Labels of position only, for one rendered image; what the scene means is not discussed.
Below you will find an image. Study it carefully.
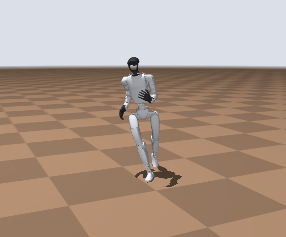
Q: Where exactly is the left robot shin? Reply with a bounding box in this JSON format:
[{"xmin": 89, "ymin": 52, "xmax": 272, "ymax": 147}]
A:
[{"xmin": 152, "ymin": 141, "xmax": 159, "ymax": 159}]

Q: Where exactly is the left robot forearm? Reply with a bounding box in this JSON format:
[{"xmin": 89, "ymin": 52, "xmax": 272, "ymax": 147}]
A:
[{"xmin": 151, "ymin": 92, "xmax": 158, "ymax": 104}]

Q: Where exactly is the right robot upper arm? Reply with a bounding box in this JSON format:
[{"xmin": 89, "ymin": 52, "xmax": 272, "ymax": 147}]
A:
[{"xmin": 121, "ymin": 77, "xmax": 130, "ymax": 96}]

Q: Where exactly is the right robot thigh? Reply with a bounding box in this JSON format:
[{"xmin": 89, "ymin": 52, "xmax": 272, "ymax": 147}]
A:
[{"xmin": 128, "ymin": 112, "xmax": 146, "ymax": 149}]

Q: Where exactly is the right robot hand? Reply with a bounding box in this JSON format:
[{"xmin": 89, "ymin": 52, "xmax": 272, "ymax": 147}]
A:
[{"xmin": 119, "ymin": 105, "xmax": 126, "ymax": 119}]

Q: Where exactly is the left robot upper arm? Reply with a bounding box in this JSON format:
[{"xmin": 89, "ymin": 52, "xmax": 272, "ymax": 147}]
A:
[{"xmin": 144, "ymin": 75, "xmax": 156, "ymax": 96}]

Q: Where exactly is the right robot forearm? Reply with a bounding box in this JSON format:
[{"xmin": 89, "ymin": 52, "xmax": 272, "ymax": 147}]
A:
[{"xmin": 124, "ymin": 95, "xmax": 131, "ymax": 110}]

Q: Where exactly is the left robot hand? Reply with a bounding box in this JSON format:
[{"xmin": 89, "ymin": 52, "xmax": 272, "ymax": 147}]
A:
[{"xmin": 139, "ymin": 90, "xmax": 153, "ymax": 103}]

